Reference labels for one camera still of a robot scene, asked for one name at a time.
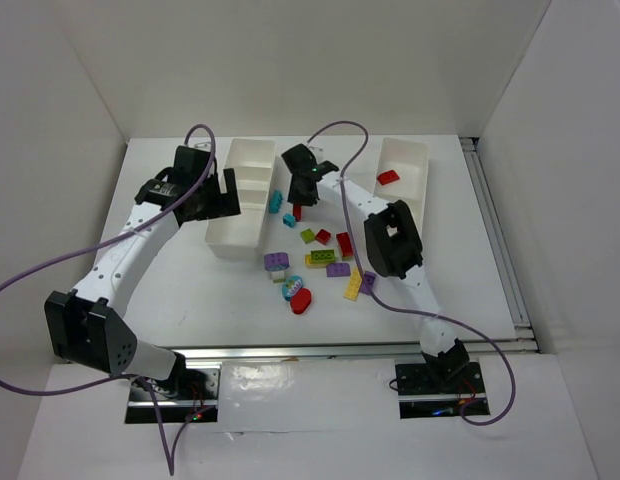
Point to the red oval lego piece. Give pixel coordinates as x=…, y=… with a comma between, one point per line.
x=300, y=301

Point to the red slope lego brick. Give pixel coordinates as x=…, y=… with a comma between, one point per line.
x=388, y=177

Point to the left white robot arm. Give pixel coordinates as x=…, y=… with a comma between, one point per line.
x=86, y=324

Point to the long cyan lego brick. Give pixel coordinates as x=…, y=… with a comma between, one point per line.
x=275, y=202

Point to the right white divided container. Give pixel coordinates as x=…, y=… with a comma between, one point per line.
x=410, y=160

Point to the small cyan lego brick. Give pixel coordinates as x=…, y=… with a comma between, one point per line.
x=289, y=220

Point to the aluminium right side rail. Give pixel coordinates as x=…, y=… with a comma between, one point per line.
x=504, y=265

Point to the small lime green lego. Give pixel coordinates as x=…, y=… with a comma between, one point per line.
x=307, y=236

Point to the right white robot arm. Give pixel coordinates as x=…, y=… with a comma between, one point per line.
x=393, y=247

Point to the yellow long lego plate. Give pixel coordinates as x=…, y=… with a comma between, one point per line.
x=354, y=284

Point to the left white divided container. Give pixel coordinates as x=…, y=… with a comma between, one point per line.
x=239, y=237

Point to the purple square lego brick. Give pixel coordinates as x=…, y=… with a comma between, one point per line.
x=368, y=282

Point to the aluminium front rail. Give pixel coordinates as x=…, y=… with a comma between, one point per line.
x=525, y=344

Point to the purple flat lego plate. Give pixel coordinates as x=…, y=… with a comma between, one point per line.
x=338, y=270

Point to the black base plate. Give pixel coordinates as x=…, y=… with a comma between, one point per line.
x=420, y=397
x=196, y=400

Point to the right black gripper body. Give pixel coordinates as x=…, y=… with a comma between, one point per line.
x=301, y=186

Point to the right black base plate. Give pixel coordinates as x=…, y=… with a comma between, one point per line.
x=420, y=397

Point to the green lego on yellow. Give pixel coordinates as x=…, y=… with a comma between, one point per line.
x=320, y=258

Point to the red tall lego brick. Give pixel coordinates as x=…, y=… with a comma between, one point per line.
x=345, y=246

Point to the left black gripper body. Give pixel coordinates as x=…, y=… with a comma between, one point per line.
x=216, y=195

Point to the cyan patterned lego piece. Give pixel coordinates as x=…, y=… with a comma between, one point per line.
x=291, y=286

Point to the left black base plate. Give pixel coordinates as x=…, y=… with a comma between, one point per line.
x=196, y=400

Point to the small red square lego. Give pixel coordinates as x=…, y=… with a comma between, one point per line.
x=323, y=237

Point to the white divided container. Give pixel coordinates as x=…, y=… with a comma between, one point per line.
x=410, y=160
x=239, y=237

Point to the aluminium rail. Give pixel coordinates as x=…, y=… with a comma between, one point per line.
x=525, y=344
x=504, y=265

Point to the red studded lego brick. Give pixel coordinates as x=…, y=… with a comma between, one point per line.
x=297, y=212

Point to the purple rounded lego block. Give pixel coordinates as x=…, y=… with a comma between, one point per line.
x=276, y=264

